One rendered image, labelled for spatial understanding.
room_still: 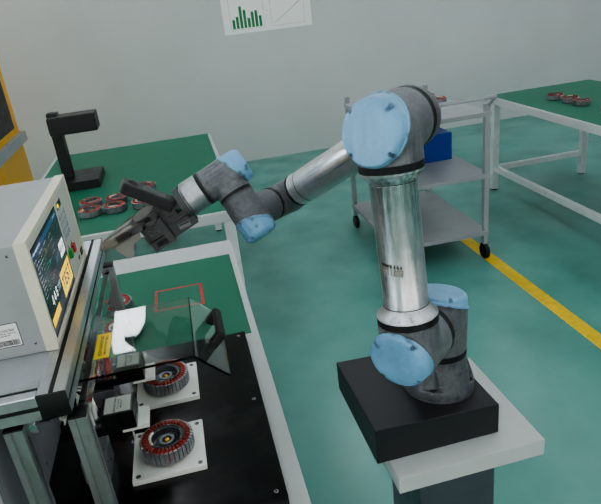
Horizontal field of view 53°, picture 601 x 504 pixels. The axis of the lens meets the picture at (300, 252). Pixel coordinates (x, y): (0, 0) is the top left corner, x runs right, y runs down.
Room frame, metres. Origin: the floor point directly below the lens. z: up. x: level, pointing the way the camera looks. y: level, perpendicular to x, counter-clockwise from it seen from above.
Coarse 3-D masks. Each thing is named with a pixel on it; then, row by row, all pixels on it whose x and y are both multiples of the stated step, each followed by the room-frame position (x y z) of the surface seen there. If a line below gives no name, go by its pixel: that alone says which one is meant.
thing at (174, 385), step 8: (160, 368) 1.28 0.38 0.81; (168, 368) 1.29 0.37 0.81; (176, 368) 1.27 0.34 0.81; (184, 368) 1.26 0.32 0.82; (160, 376) 1.25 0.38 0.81; (168, 376) 1.25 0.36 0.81; (176, 376) 1.23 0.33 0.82; (184, 376) 1.23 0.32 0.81; (144, 384) 1.23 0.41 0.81; (152, 384) 1.21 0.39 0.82; (160, 384) 1.21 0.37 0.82; (168, 384) 1.20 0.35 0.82; (176, 384) 1.21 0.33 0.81; (184, 384) 1.23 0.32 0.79; (152, 392) 1.21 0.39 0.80; (160, 392) 1.20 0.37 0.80; (168, 392) 1.20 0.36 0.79
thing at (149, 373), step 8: (152, 368) 1.26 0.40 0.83; (112, 376) 1.22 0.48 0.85; (120, 376) 1.21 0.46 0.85; (128, 376) 1.21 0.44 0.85; (136, 376) 1.21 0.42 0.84; (144, 376) 1.21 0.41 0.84; (152, 376) 1.22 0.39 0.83; (96, 384) 1.20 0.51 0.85; (104, 384) 1.20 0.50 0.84; (112, 384) 1.20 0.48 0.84; (120, 384) 1.20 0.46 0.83
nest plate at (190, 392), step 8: (192, 368) 1.31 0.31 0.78; (192, 376) 1.28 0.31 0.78; (192, 384) 1.24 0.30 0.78; (144, 392) 1.23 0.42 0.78; (176, 392) 1.22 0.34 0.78; (184, 392) 1.21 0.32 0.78; (192, 392) 1.21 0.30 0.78; (144, 400) 1.20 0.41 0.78; (152, 400) 1.19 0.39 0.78; (160, 400) 1.19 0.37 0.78; (168, 400) 1.19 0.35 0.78; (176, 400) 1.19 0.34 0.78; (184, 400) 1.19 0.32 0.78; (152, 408) 1.18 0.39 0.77
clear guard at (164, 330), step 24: (120, 312) 1.12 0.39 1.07; (144, 312) 1.11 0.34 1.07; (168, 312) 1.10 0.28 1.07; (192, 312) 1.09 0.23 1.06; (96, 336) 1.03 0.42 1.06; (120, 336) 1.02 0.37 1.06; (144, 336) 1.01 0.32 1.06; (168, 336) 1.00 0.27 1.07; (192, 336) 0.99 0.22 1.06; (96, 360) 0.94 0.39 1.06; (120, 360) 0.93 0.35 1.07; (144, 360) 0.92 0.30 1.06; (168, 360) 0.92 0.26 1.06; (216, 360) 0.95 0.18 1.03
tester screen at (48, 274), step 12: (48, 228) 1.08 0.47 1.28; (48, 240) 1.06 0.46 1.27; (36, 252) 0.96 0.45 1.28; (48, 252) 1.03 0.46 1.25; (36, 264) 0.94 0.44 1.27; (48, 264) 1.01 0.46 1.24; (60, 264) 1.09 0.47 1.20; (48, 276) 0.99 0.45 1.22; (48, 288) 0.97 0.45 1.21; (60, 288) 1.04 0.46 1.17; (48, 300) 0.94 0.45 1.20
